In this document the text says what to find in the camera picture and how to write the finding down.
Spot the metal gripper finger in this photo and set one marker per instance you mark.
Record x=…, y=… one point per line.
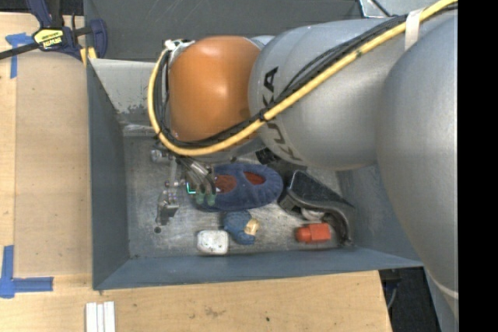
x=167, y=214
x=169, y=196

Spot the white rounded block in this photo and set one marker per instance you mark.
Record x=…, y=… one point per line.
x=212, y=242

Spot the grey metal bin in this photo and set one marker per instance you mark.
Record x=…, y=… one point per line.
x=109, y=167

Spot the blue toy figure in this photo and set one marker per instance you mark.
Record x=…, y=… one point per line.
x=238, y=226

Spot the blue slipper with red lining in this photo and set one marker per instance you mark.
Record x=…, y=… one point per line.
x=249, y=186

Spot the pale wood board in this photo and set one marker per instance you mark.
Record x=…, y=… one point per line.
x=50, y=167

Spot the black and grey hand tool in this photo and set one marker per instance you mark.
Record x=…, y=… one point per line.
x=315, y=192

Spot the red-orange small block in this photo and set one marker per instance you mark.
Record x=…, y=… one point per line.
x=313, y=233

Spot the black cylinder on white bracket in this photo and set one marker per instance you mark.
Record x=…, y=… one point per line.
x=267, y=156

